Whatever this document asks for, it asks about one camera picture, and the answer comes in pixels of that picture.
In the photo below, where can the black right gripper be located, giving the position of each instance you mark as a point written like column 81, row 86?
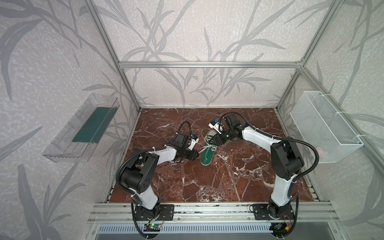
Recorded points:
column 218, row 138

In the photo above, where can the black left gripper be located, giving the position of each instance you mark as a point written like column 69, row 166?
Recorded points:
column 192, row 154

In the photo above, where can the white shoelace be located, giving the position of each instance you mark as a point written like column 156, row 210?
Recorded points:
column 207, row 145

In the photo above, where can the green canvas sneaker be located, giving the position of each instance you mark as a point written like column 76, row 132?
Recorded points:
column 207, row 155

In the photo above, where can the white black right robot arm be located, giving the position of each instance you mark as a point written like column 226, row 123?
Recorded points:
column 285, row 157

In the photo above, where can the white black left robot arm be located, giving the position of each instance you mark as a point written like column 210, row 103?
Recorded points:
column 136, row 174

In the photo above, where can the green circuit board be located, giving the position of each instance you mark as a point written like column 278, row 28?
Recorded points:
column 152, row 227

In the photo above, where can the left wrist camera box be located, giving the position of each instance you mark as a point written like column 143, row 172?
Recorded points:
column 185, row 141

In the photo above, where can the white wire mesh basket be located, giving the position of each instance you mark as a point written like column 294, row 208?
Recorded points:
column 322, row 126

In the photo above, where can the right circuit board with wires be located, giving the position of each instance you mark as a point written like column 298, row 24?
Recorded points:
column 281, row 230

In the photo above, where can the clear plastic wall tray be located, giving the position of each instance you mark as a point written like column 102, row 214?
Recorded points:
column 79, row 138

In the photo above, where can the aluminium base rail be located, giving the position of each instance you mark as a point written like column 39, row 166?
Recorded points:
column 191, row 218

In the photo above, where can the aluminium cage frame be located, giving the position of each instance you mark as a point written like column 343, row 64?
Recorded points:
column 190, row 54

